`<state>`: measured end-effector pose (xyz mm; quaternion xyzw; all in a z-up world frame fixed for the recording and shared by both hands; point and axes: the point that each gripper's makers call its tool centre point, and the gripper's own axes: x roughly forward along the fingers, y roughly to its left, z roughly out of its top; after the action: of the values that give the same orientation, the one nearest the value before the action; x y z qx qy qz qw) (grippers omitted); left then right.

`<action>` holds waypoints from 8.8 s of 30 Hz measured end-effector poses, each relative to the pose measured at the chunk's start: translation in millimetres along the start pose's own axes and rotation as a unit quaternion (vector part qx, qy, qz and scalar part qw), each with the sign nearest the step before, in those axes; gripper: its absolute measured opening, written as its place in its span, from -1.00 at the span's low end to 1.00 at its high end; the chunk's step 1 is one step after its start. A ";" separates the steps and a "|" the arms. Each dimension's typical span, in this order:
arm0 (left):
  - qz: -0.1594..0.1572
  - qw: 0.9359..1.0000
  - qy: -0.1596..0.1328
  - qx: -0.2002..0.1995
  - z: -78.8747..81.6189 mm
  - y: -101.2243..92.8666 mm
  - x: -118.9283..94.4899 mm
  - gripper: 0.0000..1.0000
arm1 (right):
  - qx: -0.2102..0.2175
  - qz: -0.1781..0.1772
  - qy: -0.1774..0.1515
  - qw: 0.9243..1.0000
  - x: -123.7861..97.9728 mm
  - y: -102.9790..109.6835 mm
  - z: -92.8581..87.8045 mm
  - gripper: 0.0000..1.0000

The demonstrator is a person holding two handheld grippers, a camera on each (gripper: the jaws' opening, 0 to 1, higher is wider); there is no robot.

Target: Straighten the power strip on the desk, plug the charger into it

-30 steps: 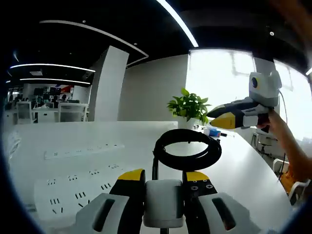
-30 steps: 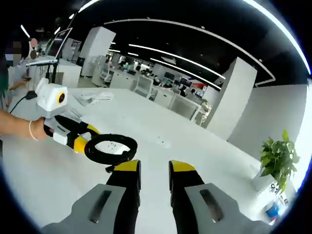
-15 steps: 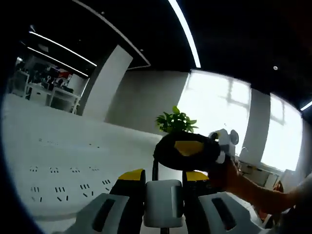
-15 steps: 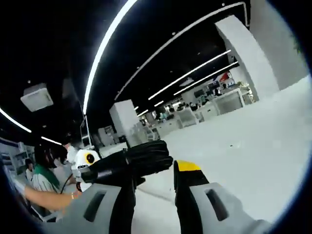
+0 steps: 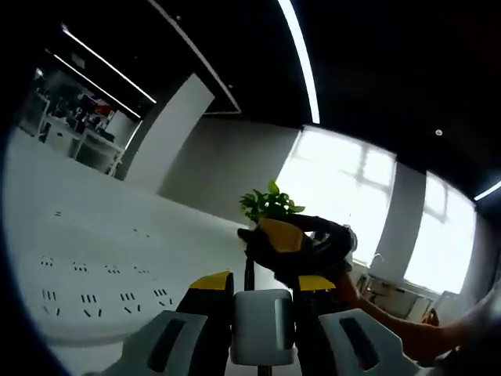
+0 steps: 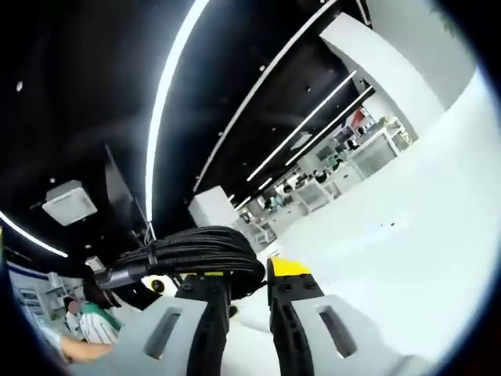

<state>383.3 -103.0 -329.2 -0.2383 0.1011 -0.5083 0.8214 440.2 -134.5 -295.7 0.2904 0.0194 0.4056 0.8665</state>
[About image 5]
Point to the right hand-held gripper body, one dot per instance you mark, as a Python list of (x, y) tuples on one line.
[(352, 244)]

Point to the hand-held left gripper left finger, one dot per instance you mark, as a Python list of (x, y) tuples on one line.
[(172, 344)]

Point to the curved metal faucet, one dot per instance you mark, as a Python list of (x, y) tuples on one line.
[(377, 260)]

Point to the curved white ceiling rail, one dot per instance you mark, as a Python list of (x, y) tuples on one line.
[(203, 62)]

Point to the white office desk row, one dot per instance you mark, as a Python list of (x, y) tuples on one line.
[(94, 149)]

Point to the flat white socket strip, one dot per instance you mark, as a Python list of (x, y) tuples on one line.
[(98, 225)]

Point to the long ceiling light strip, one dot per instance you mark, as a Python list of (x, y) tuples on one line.
[(303, 58)]

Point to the white power strip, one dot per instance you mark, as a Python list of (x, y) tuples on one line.
[(117, 282)]

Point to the red blue wall display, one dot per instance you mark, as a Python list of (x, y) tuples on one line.
[(102, 107)]

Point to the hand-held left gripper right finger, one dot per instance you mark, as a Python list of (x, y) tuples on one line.
[(375, 344)]

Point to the potted green plant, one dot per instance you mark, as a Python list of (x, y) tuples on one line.
[(270, 203)]

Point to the straight ceiling light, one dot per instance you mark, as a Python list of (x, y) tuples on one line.
[(94, 83), (109, 64)]

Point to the white charger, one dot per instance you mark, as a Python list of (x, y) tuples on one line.
[(258, 325)]

